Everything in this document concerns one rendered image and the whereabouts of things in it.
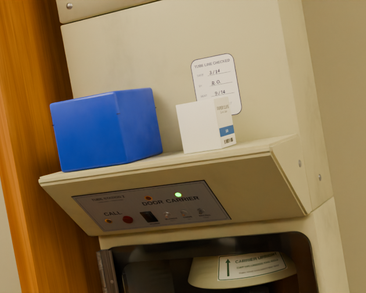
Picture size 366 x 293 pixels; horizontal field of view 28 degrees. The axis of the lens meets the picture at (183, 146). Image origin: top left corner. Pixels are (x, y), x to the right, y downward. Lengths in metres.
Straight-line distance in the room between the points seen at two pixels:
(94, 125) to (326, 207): 0.32
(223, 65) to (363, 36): 0.44
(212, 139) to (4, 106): 0.30
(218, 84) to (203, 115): 0.09
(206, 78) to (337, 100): 0.44
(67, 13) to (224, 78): 0.25
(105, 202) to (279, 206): 0.22
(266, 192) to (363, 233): 0.52
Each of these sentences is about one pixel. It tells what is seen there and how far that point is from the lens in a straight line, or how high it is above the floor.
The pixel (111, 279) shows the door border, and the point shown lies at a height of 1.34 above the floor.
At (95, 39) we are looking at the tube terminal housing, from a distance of 1.03.
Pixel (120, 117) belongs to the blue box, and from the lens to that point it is 0.89.
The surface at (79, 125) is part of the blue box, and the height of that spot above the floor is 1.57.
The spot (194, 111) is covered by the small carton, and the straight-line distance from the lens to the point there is 0.87.
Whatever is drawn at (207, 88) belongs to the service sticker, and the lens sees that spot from 0.95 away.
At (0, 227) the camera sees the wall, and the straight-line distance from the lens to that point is 1.73.
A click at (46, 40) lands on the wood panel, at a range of 1.11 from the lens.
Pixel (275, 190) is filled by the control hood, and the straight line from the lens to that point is 0.86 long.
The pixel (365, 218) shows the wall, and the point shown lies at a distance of 1.36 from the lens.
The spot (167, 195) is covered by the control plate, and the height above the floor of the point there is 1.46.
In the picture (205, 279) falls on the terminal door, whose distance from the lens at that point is 0.98.
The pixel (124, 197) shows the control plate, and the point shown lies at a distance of 0.93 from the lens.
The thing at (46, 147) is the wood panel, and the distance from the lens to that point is 1.07.
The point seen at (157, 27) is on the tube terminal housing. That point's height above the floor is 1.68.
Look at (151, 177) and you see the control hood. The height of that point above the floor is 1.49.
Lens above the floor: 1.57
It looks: 3 degrees down
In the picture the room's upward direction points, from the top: 10 degrees counter-clockwise
